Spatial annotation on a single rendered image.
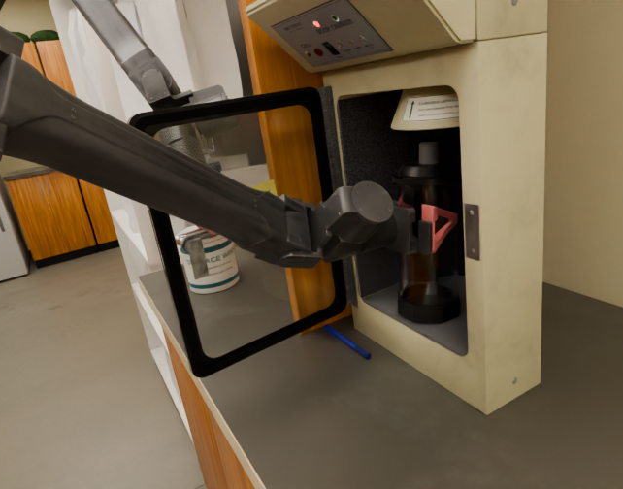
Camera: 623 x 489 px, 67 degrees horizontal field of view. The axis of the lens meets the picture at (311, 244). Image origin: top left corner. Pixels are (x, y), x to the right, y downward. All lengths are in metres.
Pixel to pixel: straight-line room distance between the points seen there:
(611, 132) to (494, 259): 0.43
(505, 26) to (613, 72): 0.41
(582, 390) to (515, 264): 0.22
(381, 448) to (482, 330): 0.20
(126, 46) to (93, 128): 0.46
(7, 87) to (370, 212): 0.36
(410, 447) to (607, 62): 0.70
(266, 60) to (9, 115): 0.50
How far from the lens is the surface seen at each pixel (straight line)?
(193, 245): 0.67
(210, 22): 1.87
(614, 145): 0.98
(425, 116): 0.65
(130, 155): 0.44
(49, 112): 0.41
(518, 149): 0.61
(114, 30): 0.90
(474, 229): 0.59
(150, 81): 0.81
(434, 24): 0.53
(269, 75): 0.81
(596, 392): 0.78
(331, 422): 0.71
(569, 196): 1.04
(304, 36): 0.69
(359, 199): 0.55
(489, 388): 0.69
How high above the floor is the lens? 1.39
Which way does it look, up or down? 19 degrees down
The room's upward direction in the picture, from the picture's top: 9 degrees counter-clockwise
